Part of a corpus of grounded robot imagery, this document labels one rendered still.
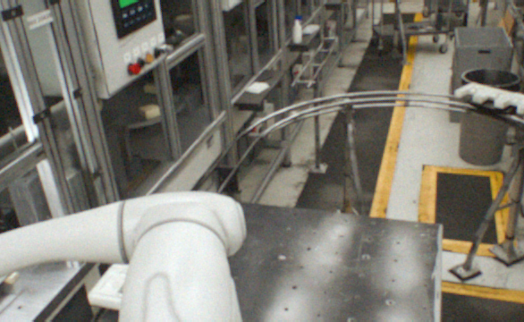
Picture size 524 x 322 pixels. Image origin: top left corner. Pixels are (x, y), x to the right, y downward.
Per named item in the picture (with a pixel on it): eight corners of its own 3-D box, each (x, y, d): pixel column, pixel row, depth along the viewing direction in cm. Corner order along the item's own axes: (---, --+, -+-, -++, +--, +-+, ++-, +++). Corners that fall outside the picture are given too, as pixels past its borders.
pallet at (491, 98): (453, 106, 279) (455, 88, 274) (468, 98, 287) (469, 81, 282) (521, 125, 254) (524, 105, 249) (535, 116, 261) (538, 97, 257)
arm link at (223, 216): (126, 178, 84) (112, 227, 72) (240, 167, 85) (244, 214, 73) (141, 244, 90) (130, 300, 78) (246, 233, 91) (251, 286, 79)
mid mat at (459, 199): (519, 260, 285) (519, 258, 285) (415, 248, 302) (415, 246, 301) (503, 172, 369) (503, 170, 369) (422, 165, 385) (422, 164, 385)
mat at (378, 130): (382, 239, 310) (382, 237, 310) (285, 227, 328) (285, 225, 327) (423, 12, 800) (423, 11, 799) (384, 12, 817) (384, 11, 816)
